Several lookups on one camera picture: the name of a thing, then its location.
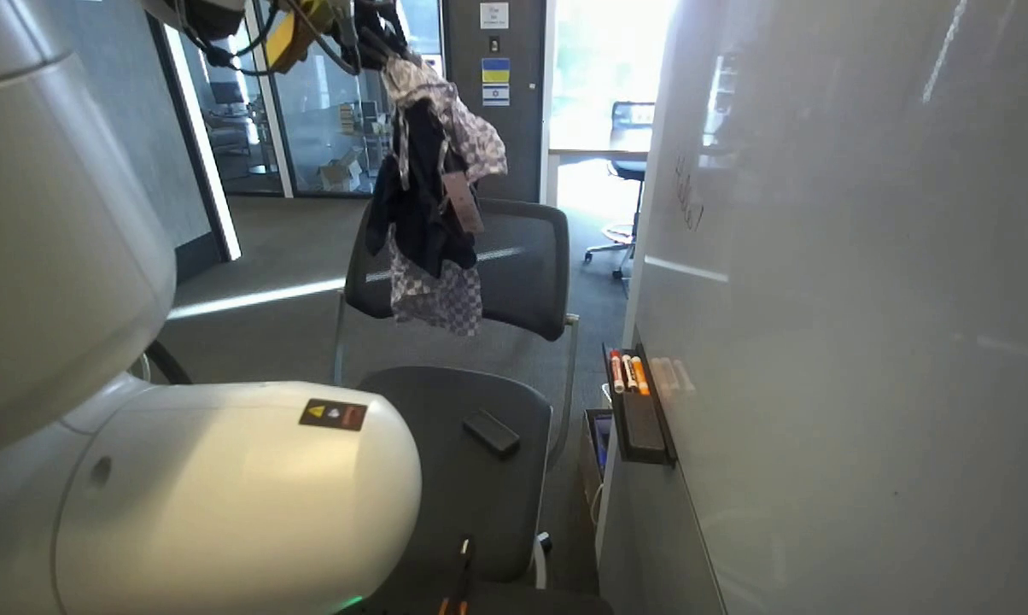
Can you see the blue yellow door sign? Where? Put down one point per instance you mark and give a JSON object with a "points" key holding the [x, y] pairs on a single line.
{"points": [[495, 79]]}

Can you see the distant black office chair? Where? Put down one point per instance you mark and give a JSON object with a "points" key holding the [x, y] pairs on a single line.
{"points": [[631, 134]]}

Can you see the black marker tray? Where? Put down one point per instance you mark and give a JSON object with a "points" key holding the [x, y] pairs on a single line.
{"points": [[645, 431]]}

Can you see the orange marker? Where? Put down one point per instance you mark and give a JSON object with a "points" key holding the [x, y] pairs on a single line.
{"points": [[640, 382]]}

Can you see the yellow wrist camera bar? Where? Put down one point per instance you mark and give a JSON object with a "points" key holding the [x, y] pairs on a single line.
{"points": [[296, 29]]}

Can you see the grey mesh office chair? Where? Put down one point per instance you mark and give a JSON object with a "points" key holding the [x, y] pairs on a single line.
{"points": [[463, 488]]}

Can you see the large whiteboard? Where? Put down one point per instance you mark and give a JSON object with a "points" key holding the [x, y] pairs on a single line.
{"points": [[830, 296]]}

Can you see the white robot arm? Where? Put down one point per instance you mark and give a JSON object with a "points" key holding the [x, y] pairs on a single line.
{"points": [[130, 497]]}

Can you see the black whiteboard eraser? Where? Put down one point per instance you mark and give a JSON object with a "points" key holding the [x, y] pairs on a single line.
{"points": [[486, 428]]}

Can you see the black orange handled tool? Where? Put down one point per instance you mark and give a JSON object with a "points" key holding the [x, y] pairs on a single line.
{"points": [[457, 598]]}

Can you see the patterned floral cloth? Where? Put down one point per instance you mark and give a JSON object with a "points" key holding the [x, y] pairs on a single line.
{"points": [[473, 153]]}

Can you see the dark navy cloth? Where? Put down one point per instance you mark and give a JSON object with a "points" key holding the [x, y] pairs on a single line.
{"points": [[408, 201]]}

